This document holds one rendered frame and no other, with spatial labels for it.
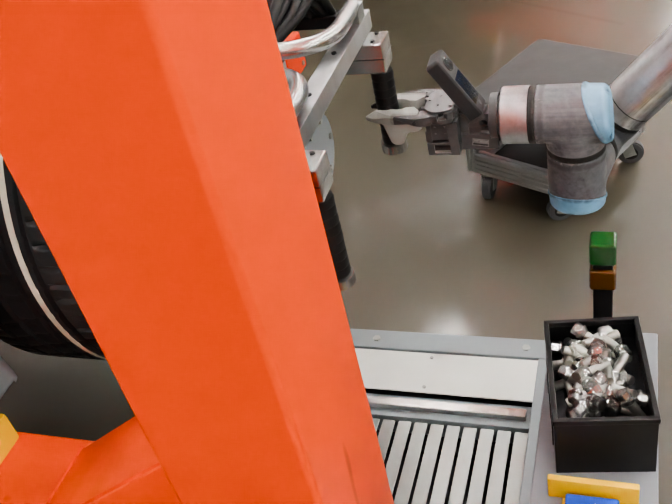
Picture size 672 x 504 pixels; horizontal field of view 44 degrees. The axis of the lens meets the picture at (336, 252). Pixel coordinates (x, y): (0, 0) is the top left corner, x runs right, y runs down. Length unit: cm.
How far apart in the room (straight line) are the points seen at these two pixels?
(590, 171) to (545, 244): 103
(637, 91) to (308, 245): 81
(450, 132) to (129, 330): 78
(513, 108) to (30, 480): 86
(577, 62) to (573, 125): 122
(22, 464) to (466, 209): 166
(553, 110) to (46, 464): 87
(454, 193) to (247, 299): 202
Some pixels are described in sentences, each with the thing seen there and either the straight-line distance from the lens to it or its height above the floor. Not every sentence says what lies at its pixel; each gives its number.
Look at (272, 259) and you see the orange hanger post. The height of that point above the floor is 110.
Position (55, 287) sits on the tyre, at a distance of 116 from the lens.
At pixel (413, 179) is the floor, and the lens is 270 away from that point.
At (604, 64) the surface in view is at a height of 34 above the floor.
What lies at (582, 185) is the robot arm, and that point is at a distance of 137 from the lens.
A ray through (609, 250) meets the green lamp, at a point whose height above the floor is 65.
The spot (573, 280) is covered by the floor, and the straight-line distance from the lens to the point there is 226.
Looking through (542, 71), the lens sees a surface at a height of 34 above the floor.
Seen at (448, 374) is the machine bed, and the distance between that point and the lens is 193.
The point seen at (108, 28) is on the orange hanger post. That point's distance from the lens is 53.
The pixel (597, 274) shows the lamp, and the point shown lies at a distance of 135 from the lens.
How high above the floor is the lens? 149
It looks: 37 degrees down
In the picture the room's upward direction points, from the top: 14 degrees counter-clockwise
